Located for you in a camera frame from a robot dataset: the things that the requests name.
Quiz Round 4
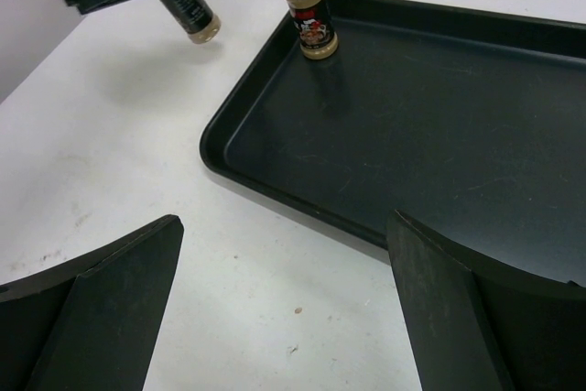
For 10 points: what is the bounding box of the black rectangular tray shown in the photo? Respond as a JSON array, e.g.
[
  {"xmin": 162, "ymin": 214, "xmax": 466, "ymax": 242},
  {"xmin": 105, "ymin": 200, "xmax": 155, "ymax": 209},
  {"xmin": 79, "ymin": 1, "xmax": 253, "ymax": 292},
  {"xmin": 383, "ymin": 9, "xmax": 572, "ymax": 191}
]
[{"xmin": 200, "ymin": 0, "xmax": 585, "ymax": 284}]

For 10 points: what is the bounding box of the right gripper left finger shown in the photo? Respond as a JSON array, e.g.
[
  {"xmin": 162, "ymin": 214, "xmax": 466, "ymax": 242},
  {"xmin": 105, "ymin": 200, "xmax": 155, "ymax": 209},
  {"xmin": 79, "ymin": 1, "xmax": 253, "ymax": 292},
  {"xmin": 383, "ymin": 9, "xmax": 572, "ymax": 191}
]
[{"xmin": 1, "ymin": 215, "xmax": 184, "ymax": 390}]

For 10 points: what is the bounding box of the black-capped spice jar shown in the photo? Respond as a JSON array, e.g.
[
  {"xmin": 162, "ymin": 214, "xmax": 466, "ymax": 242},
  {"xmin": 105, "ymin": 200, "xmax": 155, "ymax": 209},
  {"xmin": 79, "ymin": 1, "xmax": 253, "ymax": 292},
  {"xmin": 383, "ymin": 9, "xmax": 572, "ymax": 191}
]
[
  {"xmin": 286, "ymin": 0, "xmax": 339, "ymax": 60},
  {"xmin": 159, "ymin": 0, "xmax": 221, "ymax": 44}
]

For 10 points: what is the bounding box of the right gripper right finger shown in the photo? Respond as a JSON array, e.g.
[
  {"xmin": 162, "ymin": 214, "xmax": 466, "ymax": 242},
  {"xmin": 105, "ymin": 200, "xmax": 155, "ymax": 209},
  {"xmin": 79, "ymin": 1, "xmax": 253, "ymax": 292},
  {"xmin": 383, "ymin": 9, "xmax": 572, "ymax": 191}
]
[{"xmin": 386, "ymin": 211, "xmax": 585, "ymax": 390}]

